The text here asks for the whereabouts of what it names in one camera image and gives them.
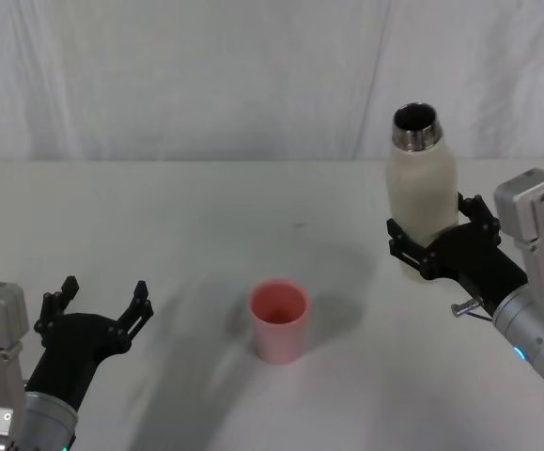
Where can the white table cloth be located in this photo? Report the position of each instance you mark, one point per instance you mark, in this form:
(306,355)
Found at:
(206,225)

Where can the white curtain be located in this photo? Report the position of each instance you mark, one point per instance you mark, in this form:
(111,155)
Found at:
(206,80)

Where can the cream vacuum bottle steel neck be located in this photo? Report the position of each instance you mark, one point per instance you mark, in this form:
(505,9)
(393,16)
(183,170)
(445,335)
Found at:
(422,188)

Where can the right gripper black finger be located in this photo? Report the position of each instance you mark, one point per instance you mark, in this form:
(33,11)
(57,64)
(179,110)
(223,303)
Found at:
(408,249)
(480,216)

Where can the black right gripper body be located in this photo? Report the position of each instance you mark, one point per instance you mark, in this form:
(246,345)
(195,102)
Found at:
(483,268)

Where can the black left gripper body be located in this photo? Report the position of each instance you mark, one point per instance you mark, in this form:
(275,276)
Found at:
(74,343)

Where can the pink cup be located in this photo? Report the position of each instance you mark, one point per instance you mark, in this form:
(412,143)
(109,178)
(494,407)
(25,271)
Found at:
(278,324)

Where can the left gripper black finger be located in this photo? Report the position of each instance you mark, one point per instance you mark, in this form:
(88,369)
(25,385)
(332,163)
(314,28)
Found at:
(137,315)
(55,305)

